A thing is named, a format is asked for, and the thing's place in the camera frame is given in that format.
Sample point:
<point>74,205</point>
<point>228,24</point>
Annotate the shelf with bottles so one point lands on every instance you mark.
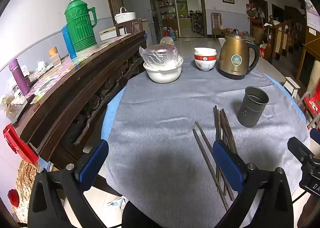
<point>166,8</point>

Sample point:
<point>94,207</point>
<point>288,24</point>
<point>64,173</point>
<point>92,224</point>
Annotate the bundle of dark chopsticks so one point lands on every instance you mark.
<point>219,128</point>

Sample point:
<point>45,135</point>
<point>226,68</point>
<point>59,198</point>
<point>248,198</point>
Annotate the blue thermos flask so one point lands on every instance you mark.
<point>68,43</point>

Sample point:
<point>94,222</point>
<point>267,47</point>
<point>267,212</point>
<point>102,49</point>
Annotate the dark wooden sideboard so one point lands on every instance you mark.
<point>75,98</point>

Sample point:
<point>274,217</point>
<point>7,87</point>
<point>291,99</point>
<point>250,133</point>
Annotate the floral cloth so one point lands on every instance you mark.
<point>23,188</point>

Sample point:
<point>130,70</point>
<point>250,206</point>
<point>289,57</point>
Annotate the plastic-wrapped glass bowl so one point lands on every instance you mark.
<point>160,54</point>

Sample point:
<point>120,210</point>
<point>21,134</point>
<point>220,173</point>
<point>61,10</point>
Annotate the white bowl red emblem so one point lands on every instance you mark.
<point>205,66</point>

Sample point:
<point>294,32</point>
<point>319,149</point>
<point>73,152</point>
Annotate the white plastic container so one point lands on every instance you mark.
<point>222,42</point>

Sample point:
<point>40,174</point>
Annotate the patterned sideboard cover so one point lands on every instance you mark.
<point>57,73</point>

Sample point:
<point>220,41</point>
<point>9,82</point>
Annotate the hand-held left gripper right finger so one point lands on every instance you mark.
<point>227,163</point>

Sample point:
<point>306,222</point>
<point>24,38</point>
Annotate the red plastic stool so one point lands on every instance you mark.
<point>313,104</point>

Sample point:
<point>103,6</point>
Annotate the long dark chopstick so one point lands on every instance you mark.
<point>210,168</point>

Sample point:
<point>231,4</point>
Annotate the grey tablecloth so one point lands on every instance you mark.
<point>162,123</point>

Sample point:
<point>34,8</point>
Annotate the purple bottle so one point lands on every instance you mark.
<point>20,78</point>

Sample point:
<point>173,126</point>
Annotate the cream chair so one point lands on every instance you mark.
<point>313,75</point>

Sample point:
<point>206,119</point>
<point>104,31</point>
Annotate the red box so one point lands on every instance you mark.
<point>17,143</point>

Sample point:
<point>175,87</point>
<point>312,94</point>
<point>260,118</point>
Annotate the wooden stair railing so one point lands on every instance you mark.
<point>285,35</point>

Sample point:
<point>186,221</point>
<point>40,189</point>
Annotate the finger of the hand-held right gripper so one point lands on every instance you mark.
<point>301,150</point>
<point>315,136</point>

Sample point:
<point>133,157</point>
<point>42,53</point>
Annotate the white box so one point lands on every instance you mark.
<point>108,34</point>

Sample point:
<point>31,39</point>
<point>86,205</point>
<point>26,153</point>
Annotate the clear plastic cover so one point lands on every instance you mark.
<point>167,40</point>

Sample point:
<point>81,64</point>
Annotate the wall calendar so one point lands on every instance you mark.
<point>311,10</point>

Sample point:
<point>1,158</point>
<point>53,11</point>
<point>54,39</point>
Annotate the blue water jugs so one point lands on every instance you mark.
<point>171,33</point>

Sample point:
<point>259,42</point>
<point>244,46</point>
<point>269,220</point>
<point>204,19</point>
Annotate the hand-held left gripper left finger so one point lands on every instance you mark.
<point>92,161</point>

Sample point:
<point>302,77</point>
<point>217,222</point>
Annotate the wooden chair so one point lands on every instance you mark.
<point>216,22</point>

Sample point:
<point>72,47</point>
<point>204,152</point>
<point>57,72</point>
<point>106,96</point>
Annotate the person's right forearm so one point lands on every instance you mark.
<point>310,214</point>

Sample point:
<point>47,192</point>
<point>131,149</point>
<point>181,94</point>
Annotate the white bowl red band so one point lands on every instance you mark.
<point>205,57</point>

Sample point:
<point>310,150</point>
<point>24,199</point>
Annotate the white bowl with plastic wrap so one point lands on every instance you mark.
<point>163,74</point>

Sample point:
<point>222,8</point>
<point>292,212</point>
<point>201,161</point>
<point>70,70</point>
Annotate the grey refrigerator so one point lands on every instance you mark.
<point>138,5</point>

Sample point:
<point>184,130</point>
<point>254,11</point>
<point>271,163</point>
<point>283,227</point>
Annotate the orange paper cup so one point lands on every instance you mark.
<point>53,54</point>

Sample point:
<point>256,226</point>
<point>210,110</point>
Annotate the plain white bowl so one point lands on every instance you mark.
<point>205,50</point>

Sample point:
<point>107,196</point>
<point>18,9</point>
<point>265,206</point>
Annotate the small wooden cabinet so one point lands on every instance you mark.
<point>136,27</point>

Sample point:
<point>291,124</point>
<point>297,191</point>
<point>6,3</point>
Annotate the green thermos jug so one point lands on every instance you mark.
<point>80,25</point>

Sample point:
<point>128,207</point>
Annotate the grey metal utensil cup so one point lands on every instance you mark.
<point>252,110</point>

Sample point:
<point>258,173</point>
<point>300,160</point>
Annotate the gold electric kettle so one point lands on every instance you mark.
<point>233,58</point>

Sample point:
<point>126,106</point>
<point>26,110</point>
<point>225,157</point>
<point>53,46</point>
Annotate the small white stool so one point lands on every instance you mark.
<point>292,85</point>

